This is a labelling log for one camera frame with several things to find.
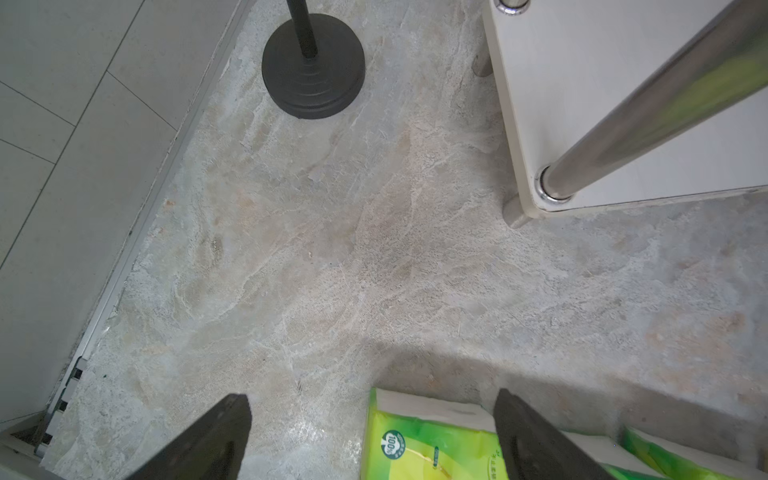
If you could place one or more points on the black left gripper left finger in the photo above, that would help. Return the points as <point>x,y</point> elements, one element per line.
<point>213,447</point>

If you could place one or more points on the green tissue pack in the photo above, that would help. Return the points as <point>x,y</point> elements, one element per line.
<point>676,461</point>
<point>416,437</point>

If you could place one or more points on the left green tissue pack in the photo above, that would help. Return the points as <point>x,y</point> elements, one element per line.
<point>416,437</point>

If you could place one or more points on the white two-tier shelf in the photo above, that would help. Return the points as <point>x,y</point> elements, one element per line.
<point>620,104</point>

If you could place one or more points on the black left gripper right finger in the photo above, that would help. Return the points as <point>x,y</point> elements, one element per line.
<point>533,448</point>

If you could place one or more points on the middle green tissue pack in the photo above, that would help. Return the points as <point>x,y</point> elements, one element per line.
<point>676,461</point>

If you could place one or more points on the black microphone stand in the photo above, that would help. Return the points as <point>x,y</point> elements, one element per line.
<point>313,65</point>

